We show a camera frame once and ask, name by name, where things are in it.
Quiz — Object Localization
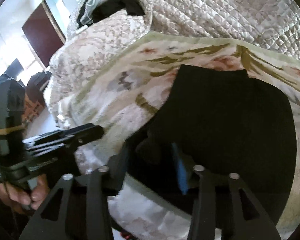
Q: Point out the black pants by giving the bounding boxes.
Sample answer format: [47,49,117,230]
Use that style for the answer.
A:
[124,64,298,227]

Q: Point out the person's left hand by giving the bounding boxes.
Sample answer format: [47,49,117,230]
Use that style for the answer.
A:
[0,174,50,213]

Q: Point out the floral fleece blanket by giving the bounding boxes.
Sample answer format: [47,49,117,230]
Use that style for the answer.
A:
[49,33,300,239]

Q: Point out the dark red wooden door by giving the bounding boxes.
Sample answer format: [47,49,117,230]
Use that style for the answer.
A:
[22,2,65,67]

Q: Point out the dark clothes pile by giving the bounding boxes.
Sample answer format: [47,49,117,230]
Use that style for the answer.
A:
[76,0,145,27]

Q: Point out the quilted floral bedspread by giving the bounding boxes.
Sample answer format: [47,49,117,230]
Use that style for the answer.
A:
[44,0,300,116]

